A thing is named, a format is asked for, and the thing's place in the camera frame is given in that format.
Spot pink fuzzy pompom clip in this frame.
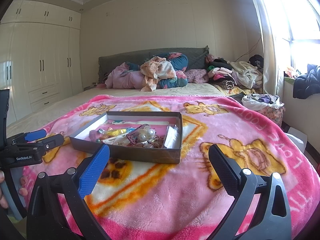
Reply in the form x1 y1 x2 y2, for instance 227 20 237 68
89 130 105 143

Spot white pink hair claw clip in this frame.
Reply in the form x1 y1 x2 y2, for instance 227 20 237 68
103 135 131 146

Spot red ball earrings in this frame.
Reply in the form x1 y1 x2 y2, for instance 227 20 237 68
163 124 180 149

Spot dotted sheer bow hair clip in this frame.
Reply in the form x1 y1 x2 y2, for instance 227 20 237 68
135 135 164 148

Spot cream bow clip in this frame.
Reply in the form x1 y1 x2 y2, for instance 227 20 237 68
137 126 156 142

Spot person's left hand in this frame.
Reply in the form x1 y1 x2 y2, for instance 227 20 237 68
0 170 29 209

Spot beige bed sheet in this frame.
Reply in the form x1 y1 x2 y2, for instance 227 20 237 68
7 83 224 137

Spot cream built-in wardrobe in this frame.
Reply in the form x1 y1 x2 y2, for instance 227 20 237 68
1 0 83 125

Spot floral laundry bag with clothes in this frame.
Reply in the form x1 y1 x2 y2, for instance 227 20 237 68
241 94 285 127

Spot dark shallow cardboard tray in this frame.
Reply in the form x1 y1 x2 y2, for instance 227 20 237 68
70 112 182 164

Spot pile of mixed clothes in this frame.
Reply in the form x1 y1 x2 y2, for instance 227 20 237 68
206 54 264 94

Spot pink bundled quilt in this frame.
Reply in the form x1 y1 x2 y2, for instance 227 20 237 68
105 62 145 90

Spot pink knitted garment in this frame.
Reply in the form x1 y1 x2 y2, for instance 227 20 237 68
185 69 209 83

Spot dark jacket on windowsill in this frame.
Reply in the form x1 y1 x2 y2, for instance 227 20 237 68
293 64 320 99

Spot cream curtain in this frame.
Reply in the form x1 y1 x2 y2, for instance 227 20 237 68
252 0 284 97

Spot grey upholstered headboard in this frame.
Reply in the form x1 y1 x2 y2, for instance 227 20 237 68
98 45 210 83

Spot dark blue floral quilt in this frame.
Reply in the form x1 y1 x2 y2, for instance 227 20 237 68
126 52 189 89

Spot orange white patterned cloth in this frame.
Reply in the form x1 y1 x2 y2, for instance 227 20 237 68
140 56 177 92

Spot window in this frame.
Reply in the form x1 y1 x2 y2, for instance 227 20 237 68
264 0 319 74

